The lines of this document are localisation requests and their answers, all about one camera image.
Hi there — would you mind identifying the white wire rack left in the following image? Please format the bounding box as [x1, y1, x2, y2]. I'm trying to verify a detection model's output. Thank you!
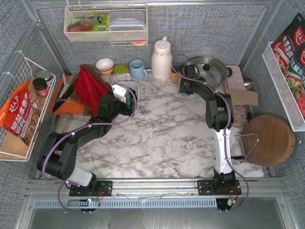
[0, 51, 56, 161]

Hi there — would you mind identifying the white plastic storage basket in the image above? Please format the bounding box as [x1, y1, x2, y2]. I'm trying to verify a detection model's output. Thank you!
[113, 81, 140, 117]

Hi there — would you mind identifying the orange plastic tray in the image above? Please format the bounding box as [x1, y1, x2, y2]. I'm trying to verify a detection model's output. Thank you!
[49, 78, 84, 115]

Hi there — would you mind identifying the red cloth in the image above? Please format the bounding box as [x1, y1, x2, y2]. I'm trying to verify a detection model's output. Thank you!
[73, 66, 112, 115]

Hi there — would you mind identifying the white handled knife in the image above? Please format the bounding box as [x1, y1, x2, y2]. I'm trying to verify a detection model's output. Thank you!
[62, 73, 78, 92]

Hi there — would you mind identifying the white wire basket right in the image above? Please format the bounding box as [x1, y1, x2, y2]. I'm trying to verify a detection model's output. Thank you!
[262, 42, 305, 132]

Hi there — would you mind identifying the pink box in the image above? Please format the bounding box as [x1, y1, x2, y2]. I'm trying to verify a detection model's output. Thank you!
[223, 65, 246, 102]

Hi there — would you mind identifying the red seasoning packet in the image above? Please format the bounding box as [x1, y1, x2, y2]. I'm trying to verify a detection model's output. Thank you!
[271, 13, 305, 115]

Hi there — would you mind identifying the steel pot with lid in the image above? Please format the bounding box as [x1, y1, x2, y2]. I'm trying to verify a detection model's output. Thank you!
[186, 56, 233, 88]

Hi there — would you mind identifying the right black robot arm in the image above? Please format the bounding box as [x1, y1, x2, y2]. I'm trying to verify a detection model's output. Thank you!
[178, 64, 235, 194]

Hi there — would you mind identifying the yellow spice bottle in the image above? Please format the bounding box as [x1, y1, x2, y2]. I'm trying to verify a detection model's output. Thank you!
[171, 72, 179, 84]

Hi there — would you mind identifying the pink striped oven mitt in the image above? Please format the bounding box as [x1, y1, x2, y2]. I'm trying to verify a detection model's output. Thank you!
[232, 105, 248, 128]

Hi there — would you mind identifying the metal wire stand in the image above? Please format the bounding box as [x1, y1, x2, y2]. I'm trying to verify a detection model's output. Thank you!
[231, 133, 259, 162]

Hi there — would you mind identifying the round wooden board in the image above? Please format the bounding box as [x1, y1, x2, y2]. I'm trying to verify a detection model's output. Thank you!
[242, 114, 295, 167]

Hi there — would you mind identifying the clear plastic food box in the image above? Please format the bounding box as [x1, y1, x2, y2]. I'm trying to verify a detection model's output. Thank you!
[108, 11, 146, 41]

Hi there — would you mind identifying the red lidded jar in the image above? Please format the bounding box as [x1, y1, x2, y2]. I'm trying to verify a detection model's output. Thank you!
[32, 78, 49, 96]

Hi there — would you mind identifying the white thermos jug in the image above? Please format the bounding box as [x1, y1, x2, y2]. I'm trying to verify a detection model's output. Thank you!
[151, 36, 173, 82]

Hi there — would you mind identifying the blue mug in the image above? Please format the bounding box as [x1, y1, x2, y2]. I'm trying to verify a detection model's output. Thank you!
[130, 60, 148, 79]

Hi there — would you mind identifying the black chef knife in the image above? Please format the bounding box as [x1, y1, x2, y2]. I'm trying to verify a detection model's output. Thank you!
[52, 84, 74, 113]

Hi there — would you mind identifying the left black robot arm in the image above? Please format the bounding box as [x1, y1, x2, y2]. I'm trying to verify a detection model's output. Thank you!
[37, 92, 138, 187]

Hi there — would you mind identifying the green lidded cup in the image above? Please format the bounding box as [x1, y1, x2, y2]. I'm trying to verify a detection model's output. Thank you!
[114, 64, 131, 81]

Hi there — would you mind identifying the orange snack bag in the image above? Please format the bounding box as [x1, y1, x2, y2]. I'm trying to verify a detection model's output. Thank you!
[0, 81, 40, 146]

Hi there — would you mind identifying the white orange striped bowl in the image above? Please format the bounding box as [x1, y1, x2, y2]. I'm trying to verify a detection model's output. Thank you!
[95, 58, 114, 74]

